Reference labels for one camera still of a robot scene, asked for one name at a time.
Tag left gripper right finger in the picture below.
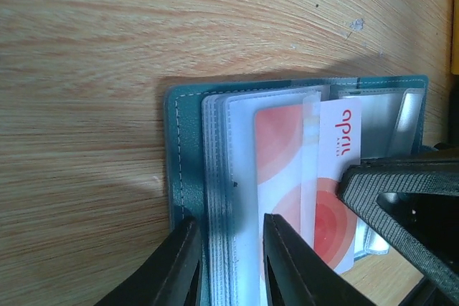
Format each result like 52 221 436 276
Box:
263 214 366 306

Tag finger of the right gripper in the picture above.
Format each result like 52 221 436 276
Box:
340 148 458 305

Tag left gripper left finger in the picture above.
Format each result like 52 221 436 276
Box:
96 216 202 305

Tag red circle credit card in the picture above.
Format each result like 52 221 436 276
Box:
255 96 361 274

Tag teal card holder wallet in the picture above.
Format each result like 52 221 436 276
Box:
164 75 428 305

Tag yellow bin with cards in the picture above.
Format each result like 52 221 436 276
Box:
448 0 458 77

